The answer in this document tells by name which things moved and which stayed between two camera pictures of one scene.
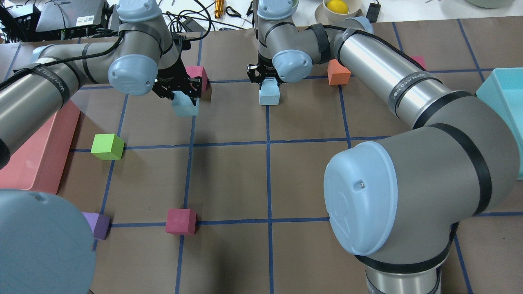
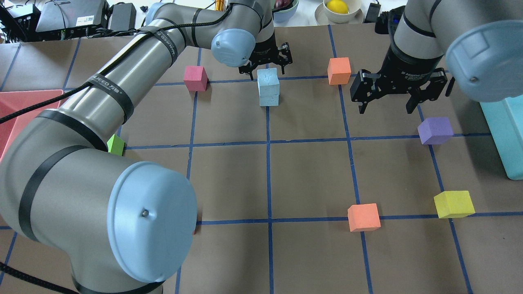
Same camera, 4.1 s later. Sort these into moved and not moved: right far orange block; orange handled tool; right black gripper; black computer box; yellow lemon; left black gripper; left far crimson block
Moved: left black gripper; right black gripper
Not moved: yellow lemon; left far crimson block; orange handled tool; right far orange block; black computer box
